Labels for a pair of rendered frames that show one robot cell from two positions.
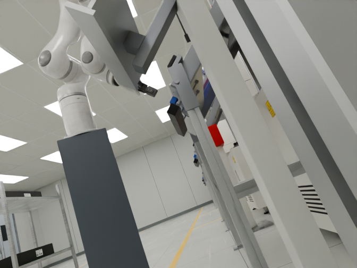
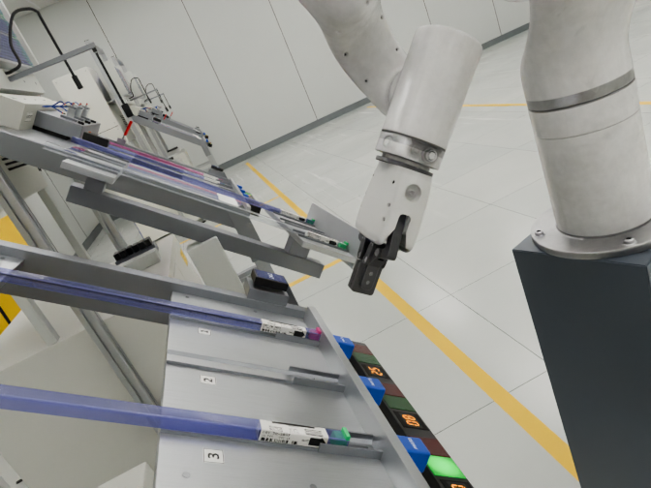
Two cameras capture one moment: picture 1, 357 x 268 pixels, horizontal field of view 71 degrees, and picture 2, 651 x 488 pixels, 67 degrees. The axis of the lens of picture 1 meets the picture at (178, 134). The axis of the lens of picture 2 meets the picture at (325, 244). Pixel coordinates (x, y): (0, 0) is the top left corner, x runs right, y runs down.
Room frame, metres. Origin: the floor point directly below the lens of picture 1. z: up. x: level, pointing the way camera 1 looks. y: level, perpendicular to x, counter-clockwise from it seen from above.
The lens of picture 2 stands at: (1.48, -0.08, 1.05)
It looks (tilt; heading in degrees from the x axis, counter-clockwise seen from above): 20 degrees down; 171
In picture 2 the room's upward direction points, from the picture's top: 24 degrees counter-clockwise
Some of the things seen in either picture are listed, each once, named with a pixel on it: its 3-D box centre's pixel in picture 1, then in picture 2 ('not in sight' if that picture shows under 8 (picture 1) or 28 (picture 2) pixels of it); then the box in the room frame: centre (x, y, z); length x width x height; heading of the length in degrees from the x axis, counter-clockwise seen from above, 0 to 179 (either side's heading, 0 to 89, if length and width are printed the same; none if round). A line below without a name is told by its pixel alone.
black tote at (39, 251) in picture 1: (28, 257); not in sight; (2.56, 1.85, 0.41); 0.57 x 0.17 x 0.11; 179
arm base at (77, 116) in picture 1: (79, 121); (592, 161); (0.96, 0.37, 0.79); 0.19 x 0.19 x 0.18
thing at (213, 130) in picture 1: (230, 175); not in sight; (1.87, -0.24, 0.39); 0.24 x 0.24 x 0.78; 89
